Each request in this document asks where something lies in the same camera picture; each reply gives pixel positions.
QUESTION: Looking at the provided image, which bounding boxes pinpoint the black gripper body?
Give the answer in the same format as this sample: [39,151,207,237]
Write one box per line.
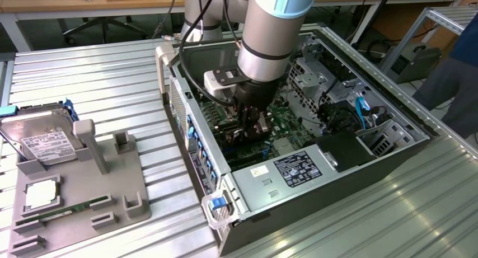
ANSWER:
[234,80,281,113]

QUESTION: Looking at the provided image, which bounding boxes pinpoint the black installed RAM stick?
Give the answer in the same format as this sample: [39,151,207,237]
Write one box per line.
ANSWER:
[215,120,241,134]

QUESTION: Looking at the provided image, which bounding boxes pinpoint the green motherboard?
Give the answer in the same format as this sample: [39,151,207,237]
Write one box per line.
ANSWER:
[198,95,326,172]

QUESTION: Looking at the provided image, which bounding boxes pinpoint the silver disk bay cage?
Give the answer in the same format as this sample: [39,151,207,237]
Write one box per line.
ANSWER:
[286,35,360,135]

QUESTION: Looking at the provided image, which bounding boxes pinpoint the silver power supply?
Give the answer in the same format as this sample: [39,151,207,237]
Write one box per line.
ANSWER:
[222,144,340,222]

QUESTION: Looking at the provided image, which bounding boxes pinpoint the black plastic shroud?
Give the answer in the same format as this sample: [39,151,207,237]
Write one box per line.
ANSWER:
[302,129,378,173]

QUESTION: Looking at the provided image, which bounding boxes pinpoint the blue case latch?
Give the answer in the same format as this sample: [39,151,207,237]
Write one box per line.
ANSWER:
[209,195,228,211]

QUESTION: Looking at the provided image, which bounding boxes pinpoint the open black PC case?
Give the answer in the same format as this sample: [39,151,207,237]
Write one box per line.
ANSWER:
[155,22,441,257]

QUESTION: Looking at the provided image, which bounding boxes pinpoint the black chair base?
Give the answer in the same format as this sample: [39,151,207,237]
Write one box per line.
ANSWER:
[310,5,342,17]

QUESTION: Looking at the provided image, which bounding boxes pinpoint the black office chair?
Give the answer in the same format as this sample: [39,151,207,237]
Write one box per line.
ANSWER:
[62,16,147,45]

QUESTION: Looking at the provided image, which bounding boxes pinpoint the blue disk caddy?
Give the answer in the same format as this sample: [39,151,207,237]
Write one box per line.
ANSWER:
[0,98,82,124]

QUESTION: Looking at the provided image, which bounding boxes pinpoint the grey parts rack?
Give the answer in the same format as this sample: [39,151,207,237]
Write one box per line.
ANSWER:
[10,119,154,257]

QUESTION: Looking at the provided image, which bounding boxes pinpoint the person in dark clothes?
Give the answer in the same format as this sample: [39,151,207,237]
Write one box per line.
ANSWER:
[413,20,478,140]

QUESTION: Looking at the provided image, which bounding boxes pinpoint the silver hard disk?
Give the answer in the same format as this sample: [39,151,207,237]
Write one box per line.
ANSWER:
[0,108,86,166]

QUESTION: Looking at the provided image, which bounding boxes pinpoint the green RAM stick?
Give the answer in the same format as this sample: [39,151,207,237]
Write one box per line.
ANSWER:
[17,201,110,224]

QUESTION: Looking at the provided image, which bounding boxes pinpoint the silver CPU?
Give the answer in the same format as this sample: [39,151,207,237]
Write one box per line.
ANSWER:
[25,180,61,208]

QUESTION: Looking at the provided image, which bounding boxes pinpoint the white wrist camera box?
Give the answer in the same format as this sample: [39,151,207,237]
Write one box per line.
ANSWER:
[203,68,241,98]

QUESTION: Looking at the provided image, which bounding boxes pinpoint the black wire bundle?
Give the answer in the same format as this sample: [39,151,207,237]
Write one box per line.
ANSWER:
[317,100,392,135]

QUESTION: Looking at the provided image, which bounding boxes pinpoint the blue disk wire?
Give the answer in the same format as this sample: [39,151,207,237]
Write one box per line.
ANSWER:
[356,97,370,130]

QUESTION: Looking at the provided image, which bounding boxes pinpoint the dangling cable with connector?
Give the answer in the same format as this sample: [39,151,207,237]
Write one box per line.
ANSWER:
[153,0,181,42]

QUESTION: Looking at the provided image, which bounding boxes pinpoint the black coiled cable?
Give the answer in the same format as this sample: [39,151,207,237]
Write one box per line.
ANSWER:
[368,39,392,59]

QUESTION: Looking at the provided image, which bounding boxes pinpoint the grey box unit with handle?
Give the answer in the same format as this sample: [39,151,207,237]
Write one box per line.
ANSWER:
[381,44,444,84]

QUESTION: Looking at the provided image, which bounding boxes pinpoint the aluminium frame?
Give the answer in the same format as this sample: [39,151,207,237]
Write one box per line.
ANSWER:
[380,6,478,77]

